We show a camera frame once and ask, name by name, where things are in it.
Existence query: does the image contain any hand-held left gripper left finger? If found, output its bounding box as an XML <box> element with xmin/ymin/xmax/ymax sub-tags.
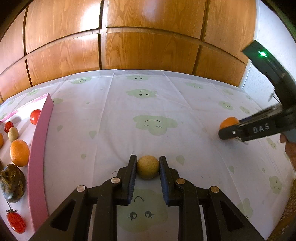
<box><xmin>29</xmin><ymin>154</ymin><xmax>138</xmax><ymax>241</ymax></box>

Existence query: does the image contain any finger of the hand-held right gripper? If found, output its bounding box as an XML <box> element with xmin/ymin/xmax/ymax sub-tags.
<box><xmin>218</xmin><ymin>116</ymin><xmax>284</xmax><ymax>142</ymax></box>
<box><xmin>238</xmin><ymin>104</ymin><xmax>281</xmax><ymax>126</ymax></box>

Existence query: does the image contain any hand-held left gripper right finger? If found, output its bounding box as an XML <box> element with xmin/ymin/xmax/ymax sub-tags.
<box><xmin>158</xmin><ymin>156</ymin><xmax>265</xmax><ymax>241</ymax></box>

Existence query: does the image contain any small orange tangerine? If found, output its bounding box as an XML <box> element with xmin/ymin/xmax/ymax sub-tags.
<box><xmin>220</xmin><ymin>117</ymin><xmax>240</xmax><ymax>130</ymax></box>

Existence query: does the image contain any tan longan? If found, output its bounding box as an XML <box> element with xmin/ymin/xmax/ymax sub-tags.
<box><xmin>137</xmin><ymin>155</ymin><xmax>160</xmax><ymax>180</ymax></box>
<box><xmin>8</xmin><ymin>127</ymin><xmax>19</xmax><ymax>142</ymax></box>

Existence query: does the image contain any pink shallow box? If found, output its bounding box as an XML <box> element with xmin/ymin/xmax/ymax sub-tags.
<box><xmin>0</xmin><ymin>93</ymin><xmax>54</xmax><ymax>232</ymax></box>

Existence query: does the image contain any person's right hand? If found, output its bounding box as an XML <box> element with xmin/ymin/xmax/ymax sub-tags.
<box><xmin>280</xmin><ymin>133</ymin><xmax>296</xmax><ymax>172</ymax></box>

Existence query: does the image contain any white printed tablecloth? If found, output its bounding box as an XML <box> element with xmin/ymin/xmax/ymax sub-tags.
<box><xmin>0</xmin><ymin>69</ymin><xmax>296</xmax><ymax>241</ymax></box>

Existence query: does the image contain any wooden wardrobe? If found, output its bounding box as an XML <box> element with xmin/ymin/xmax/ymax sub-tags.
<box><xmin>0</xmin><ymin>0</ymin><xmax>257</xmax><ymax>102</ymax></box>

